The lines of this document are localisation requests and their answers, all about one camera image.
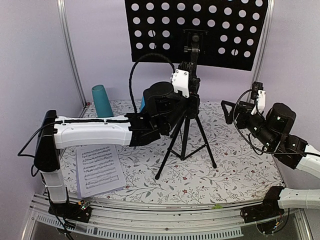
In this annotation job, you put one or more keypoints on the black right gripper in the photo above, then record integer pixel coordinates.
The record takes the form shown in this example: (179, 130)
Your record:
(245, 109)

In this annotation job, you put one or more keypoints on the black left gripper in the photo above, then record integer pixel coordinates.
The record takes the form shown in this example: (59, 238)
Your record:
(195, 107)

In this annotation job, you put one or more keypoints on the black music stand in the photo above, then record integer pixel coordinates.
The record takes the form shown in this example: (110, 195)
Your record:
(214, 33)

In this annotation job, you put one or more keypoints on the sheet music booklet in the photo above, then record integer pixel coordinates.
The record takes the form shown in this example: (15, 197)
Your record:
(98, 170)

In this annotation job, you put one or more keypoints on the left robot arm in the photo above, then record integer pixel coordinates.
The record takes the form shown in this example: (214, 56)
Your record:
(164, 105)

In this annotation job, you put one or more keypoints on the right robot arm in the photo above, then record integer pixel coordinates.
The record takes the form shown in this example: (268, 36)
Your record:
(273, 131)

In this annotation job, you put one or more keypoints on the blue metronome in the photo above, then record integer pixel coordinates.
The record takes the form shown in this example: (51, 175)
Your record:
(142, 105)

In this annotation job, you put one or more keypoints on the floral table mat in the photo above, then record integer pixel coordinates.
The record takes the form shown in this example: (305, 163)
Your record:
(227, 172)

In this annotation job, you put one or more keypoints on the teal ceramic vase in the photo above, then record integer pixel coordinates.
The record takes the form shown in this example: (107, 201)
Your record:
(101, 102)

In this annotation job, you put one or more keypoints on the green tape piece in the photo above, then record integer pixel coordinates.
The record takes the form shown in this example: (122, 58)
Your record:
(217, 206)

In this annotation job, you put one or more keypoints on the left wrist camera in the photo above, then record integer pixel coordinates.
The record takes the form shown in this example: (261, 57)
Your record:
(181, 77)

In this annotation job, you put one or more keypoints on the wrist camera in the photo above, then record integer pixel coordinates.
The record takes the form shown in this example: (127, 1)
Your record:
(258, 94)
(181, 77)

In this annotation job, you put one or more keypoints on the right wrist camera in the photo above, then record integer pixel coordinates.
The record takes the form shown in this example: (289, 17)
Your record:
(258, 94)

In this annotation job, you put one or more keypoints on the aluminium frame post right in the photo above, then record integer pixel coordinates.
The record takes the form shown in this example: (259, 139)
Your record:
(259, 58)

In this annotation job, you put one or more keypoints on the aluminium front rail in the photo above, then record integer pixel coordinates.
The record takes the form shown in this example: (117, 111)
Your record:
(125, 220)

